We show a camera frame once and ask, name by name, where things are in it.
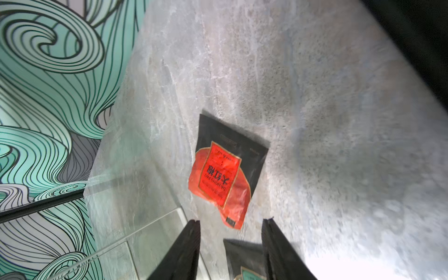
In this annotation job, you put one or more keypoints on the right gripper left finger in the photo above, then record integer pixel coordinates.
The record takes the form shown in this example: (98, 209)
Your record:
(181, 261)

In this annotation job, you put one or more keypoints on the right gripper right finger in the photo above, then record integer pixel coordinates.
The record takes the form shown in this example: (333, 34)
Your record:
(281, 260)

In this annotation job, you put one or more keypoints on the jasmine tea bag front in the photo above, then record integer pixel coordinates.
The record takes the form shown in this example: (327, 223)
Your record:
(245, 260)

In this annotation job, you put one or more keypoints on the red tea bag shelf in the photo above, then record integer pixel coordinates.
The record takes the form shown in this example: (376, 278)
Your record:
(226, 169)

